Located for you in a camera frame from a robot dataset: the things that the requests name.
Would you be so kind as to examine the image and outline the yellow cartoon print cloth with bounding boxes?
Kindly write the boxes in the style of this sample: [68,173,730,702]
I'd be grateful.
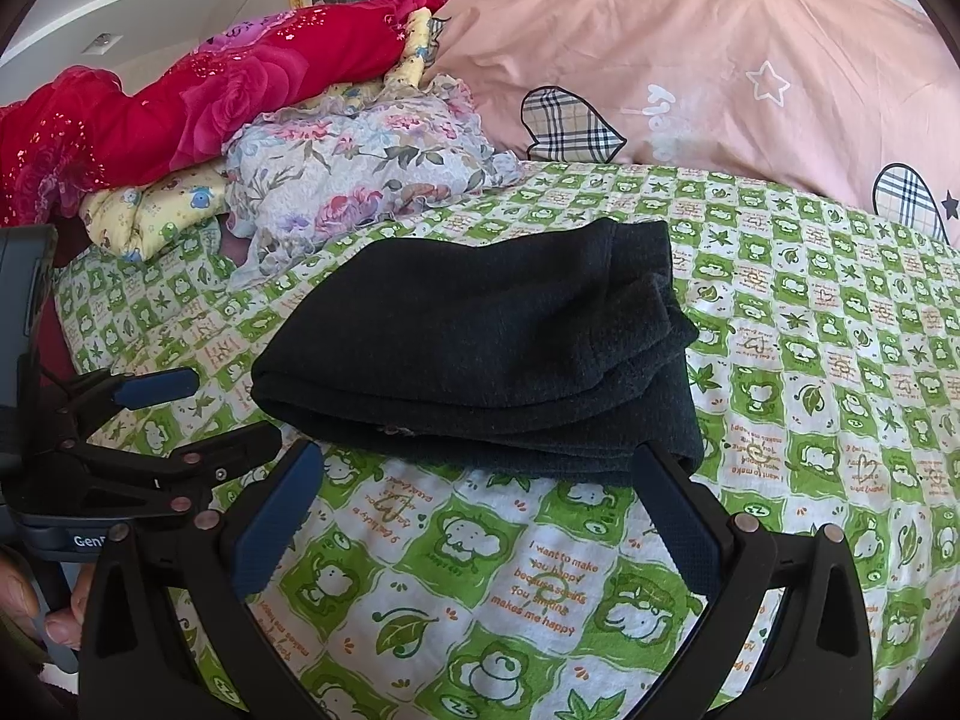
[79,7,451,265]

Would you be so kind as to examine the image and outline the pink quilt with plaid hearts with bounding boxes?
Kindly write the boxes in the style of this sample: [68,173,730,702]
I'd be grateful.
[424,0,960,248]

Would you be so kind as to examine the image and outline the person's left hand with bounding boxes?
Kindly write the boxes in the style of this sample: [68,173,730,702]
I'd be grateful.
[0,546,97,650]

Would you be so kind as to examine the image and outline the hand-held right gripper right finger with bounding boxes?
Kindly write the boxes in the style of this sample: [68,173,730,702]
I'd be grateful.
[634,441,875,720]

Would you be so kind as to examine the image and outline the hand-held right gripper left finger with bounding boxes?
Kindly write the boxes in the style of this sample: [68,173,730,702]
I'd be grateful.
[79,439,325,720]

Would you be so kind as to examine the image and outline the green printed bed sheet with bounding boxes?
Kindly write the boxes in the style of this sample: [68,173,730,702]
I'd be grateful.
[52,157,960,720]

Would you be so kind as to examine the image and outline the dark grey pants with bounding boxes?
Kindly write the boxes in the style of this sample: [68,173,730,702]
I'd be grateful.
[251,217,706,488]

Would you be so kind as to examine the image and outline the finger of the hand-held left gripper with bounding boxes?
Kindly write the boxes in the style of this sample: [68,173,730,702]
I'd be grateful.
[31,422,284,520]
[41,365,200,437]

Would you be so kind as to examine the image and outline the red floral blanket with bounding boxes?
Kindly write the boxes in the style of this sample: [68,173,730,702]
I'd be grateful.
[0,0,451,230]

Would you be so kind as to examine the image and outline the floral ruffled cloth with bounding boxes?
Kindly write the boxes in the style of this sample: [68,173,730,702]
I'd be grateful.
[221,75,526,293]

